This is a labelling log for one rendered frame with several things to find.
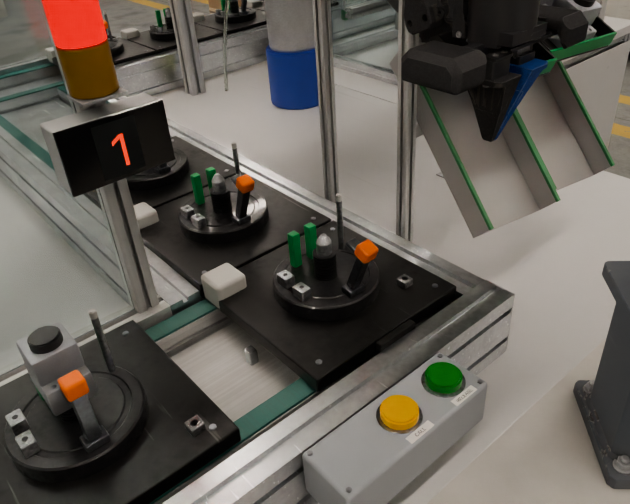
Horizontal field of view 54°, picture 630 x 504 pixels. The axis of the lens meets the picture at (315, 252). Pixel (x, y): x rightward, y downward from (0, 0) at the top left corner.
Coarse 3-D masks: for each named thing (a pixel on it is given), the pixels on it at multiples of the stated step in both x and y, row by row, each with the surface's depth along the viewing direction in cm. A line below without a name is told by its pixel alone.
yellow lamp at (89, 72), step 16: (80, 48) 59; (96, 48) 59; (64, 64) 60; (80, 64) 59; (96, 64) 60; (112, 64) 62; (80, 80) 60; (96, 80) 60; (112, 80) 62; (80, 96) 61; (96, 96) 61
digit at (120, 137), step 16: (96, 128) 62; (112, 128) 63; (128, 128) 64; (96, 144) 63; (112, 144) 64; (128, 144) 65; (112, 160) 65; (128, 160) 66; (144, 160) 67; (112, 176) 65
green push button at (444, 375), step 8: (432, 368) 67; (440, 368) 67; (448, 368) 67; (456, 368) 67; (432, 376) 66; (440, 376) 66; (448, 376) 66; (456, 376) 66; (432, 384) 66; (440, 384) 65; (448, 384) 65; (456, 384) 65; (440, 392) 66; (448, 392) 65
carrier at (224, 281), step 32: (288, 256) 84; (320, 256) 77; (352, 256) 83; (384, 256) 86; (224, 288) 80; (256, 288) 82; (288, 288) 78; (320, 288) 78; (384, 288) 80; (416, 288) 80; (448, 288) 79; (256, 320) 76; (288, 320) 76; (320, 320) 75; (352, 320) 75; (384, 320) 75; (416, 320) 76; (288, 352) 71; (320, 352) 71; (352, 352) 70; (320, 384) 68
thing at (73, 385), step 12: (72, 372) 56; (60, 384) 55; (72, 384) 54; (84, 384) 55; (72, 396) 55; (84, 396) 56; (84, 408) 56; (84, 420) 57; (96, 420) 58; (84, 432) 58; (96, 432) 58
